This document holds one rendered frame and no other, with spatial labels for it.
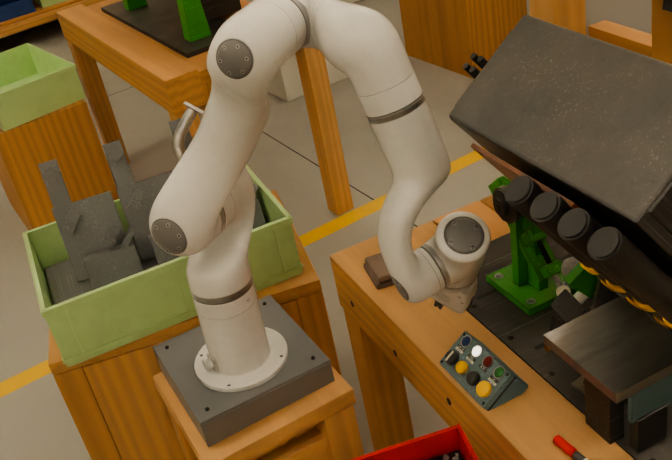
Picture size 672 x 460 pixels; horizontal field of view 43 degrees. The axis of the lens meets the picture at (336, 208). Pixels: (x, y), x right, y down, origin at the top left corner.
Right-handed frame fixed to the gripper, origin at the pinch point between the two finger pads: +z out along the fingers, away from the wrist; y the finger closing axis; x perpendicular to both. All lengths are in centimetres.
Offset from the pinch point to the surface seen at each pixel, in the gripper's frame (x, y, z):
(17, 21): 148, -441, 419
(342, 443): -29.1, -3.1, 26.1
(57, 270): -30, -94, 62
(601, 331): 0.2, 24.6, -25.9
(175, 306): -22, -56, 45
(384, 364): -4, -8, 56
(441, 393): -12.0, 8.6, 14.2
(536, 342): 5.0, 18.8, 8.4
